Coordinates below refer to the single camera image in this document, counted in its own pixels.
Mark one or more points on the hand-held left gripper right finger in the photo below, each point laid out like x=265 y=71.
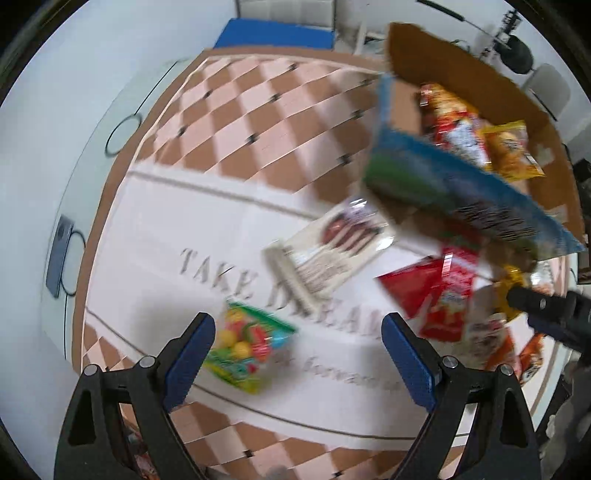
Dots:
x=408 y=360

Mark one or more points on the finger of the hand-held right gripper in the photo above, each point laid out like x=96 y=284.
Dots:
x=540 y=307

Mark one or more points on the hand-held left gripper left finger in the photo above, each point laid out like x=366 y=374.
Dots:
x=189 y=355

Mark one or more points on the colourful candy packet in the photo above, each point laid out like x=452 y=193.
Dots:
x=244 y=346

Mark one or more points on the small white and brown packet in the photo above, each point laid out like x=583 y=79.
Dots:
x=482 y=334

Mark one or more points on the red packet with green band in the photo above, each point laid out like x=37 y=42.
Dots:
x=450 y=300

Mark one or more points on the shiny red snack packet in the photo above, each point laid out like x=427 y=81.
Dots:
x=411 y=284

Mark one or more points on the white cookie packet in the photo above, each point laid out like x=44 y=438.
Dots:
x=318 y=258

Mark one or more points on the cardboard box with blue print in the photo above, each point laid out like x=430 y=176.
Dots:
x=461 y=69

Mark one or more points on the yellow clear snack packet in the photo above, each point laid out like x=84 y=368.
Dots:
x=510 y=152

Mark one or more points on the grey flat device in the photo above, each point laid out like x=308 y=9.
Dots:
x=60 y=258

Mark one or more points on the red and white noodle packet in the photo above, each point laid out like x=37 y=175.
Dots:
x=461 y=138

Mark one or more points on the yellow and orange snack packet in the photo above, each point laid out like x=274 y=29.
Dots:
x=443 y=104

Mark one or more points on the black barbell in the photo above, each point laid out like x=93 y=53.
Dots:
x=515 y=55

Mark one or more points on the blue mat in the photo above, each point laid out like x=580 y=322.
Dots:
x=277 y=34

